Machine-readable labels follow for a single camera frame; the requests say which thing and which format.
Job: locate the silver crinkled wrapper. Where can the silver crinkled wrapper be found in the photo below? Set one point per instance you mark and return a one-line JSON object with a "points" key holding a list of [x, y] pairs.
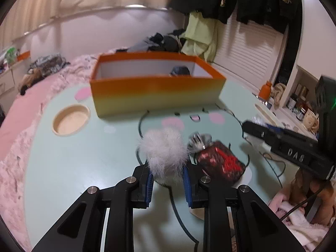
{"points": [[199, 141]]}

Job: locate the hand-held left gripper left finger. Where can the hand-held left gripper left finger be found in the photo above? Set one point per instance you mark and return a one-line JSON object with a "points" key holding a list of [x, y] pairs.
{"points": [[149, 189]]}

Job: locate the grey patterned cloth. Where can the grey patterned cloth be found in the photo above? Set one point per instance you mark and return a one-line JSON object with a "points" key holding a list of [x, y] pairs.
{"points": [[50, 63]]}

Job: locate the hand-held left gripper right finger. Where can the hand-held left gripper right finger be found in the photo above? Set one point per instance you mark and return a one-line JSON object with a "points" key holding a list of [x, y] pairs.
{"points": [[187, 189]]}

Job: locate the orange cardboard box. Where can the orange cardboard box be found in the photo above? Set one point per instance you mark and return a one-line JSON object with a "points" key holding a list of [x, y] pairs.
{"points": [[157, 94]]}

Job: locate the row of small jars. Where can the row of small jars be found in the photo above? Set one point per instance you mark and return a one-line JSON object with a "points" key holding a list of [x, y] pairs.
{"points": [[298, 105]]}

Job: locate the dark blue cloth item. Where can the dark blue cloth item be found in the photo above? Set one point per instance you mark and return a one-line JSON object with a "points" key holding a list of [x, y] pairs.
{"points": [[179, 71]]}

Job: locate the orange bottle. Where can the orange bottle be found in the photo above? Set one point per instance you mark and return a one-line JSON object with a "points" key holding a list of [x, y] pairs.
{"points": [[265, 92]]}

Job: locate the white slatted door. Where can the white slatted door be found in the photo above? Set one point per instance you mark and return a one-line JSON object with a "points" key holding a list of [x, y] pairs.
{"points": [[249, 52]]}

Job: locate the orange storage box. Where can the orange storage box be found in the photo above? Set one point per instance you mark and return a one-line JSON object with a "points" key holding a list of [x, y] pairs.
{"points": [[25, 55]]}

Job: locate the pink fluffy cloth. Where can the pink fluffy cloth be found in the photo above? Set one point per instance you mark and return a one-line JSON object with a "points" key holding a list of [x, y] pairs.
{"points": [[296, 228]]}

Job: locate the person's right hand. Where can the person's right hand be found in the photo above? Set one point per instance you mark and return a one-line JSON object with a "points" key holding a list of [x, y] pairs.
{"points": [[304, 189]]}

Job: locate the cream printed mug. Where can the cream printed mug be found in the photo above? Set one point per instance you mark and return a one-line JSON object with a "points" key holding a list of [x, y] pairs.
{"points": [[311, 120]]}

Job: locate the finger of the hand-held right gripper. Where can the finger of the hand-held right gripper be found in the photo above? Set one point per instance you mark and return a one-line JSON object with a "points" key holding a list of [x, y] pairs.
{"points": [[257, 131]]}

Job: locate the silver curtain rail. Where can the silver curtain rail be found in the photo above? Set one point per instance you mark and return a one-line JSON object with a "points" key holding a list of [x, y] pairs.
{"points": [[136, 7]]}

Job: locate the white fluffy pompom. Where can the white fluffy pompom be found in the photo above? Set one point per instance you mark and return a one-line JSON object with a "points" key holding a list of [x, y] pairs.
{"points": [[162, 152]]}

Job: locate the red and black pouch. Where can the red and black pouch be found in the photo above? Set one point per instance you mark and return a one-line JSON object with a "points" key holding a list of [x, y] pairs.
{"points": [[220, 160]]}

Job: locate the brown plush toy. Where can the brown plush toy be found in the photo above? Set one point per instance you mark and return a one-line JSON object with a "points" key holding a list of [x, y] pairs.
{"points": [[30, 80]]}

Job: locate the beige crumpled cloth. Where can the beige crumpled cloth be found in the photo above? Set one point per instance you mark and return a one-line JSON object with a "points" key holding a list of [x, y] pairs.
{"points": [[278, 92]]}

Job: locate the pink floral blanket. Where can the pink floral blanket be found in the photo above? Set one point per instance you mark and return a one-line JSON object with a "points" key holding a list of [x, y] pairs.
{"points": [[31, 102]]}

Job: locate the light green cloth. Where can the light green cloth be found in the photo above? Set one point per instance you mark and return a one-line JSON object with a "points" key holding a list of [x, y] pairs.
{"points": [[199, 36]]}

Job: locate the pile of dark clothes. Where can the pile of dark clothes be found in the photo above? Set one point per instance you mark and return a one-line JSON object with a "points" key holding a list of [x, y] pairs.
{"points": [[168, 42]]}

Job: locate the green and white bag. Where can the green and white bag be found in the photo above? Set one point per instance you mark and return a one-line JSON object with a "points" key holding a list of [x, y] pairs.
{"points": [[11, 55]]}

